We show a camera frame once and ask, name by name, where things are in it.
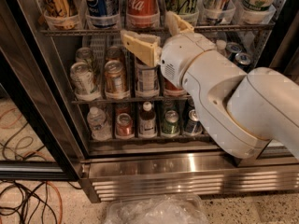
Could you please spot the blue can front right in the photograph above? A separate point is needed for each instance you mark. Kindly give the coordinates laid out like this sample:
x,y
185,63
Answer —
x,y
243,60

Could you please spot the gold can front middle shelf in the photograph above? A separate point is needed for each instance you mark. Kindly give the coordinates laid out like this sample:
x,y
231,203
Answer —
x,y
115,78

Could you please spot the red can bottom shelf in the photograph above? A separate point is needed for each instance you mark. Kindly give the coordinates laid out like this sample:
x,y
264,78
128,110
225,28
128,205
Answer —
x,y
124,126

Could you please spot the red coke can top shelf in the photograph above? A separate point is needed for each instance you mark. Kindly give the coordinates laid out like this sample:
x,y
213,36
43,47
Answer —
x,y
140,13

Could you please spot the blue red bull can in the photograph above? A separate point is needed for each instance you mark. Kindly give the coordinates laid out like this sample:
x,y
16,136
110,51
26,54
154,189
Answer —
x,y
216,7

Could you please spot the gold can shelf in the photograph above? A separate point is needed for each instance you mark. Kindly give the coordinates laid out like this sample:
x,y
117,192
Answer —
x,y
115,78
115,53

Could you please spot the blue pepsi can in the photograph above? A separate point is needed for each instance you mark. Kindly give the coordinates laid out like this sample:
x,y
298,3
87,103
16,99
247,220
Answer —
x,y
103,13

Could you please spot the yellow gold tall can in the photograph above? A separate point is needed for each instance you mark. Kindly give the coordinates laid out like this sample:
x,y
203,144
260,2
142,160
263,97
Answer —
x,y
61,14

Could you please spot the clear water bottle middle shelf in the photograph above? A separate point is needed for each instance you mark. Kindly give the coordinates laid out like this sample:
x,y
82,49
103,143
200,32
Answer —
x,y
221,47

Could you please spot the brown tea bottle middle shelf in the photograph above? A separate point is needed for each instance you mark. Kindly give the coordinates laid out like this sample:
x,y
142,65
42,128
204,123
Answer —
x,y
146,80

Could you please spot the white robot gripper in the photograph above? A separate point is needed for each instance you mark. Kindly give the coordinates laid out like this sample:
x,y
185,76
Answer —
x,y
182,54

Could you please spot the red coke can front middle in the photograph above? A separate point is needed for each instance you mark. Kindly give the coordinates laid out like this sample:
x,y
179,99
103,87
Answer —
x,y
171,90

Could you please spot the gold can back middle shelf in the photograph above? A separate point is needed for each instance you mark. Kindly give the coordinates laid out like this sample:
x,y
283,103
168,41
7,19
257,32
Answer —
x,y
115,53

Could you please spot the blue can back right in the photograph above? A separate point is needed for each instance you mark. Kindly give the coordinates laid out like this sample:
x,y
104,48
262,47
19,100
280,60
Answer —
x,y
232,49

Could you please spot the silver can back left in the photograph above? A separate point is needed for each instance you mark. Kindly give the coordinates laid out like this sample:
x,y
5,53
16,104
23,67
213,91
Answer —
x,y
85,54

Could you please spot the green can bottom shelf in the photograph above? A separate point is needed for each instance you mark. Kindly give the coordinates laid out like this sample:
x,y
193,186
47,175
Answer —
x,y
170,126

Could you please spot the blue can bottom front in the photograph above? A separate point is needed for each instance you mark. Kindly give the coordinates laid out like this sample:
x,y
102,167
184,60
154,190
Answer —
x,y
192,125

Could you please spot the clear water bottle bottom shelf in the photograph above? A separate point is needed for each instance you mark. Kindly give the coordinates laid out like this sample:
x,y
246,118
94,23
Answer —
x,y
99,124

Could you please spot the brown tea bottle bottom shelf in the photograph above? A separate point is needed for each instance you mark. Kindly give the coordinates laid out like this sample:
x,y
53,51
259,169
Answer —
x,y
147,121

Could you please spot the green tall can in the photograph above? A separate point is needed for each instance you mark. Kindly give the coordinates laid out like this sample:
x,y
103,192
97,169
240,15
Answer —
x,y
186,9

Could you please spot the brown tea bottle shelf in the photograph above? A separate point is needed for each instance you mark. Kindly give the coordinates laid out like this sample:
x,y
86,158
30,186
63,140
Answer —
x,y
147,121
146,80

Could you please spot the stainless steel fridge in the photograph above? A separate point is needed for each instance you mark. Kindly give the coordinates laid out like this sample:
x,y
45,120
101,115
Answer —
x,y
35,63

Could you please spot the silver can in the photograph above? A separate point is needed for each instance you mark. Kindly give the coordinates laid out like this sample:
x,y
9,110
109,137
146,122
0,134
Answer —
x,y
85,54
82,77

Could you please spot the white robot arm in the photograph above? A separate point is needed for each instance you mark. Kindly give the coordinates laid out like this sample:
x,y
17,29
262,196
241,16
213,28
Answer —
x,y
241,111

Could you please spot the silver can front left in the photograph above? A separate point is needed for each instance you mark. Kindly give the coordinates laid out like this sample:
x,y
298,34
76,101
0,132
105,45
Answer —
x,y
82,77

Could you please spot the clear water bottle shelf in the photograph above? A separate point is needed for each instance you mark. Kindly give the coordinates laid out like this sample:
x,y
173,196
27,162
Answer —
x,y
99,124
221,47

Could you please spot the clear plastic bag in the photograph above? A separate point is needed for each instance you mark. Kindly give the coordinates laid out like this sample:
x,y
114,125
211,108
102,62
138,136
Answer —
x,y
162,209

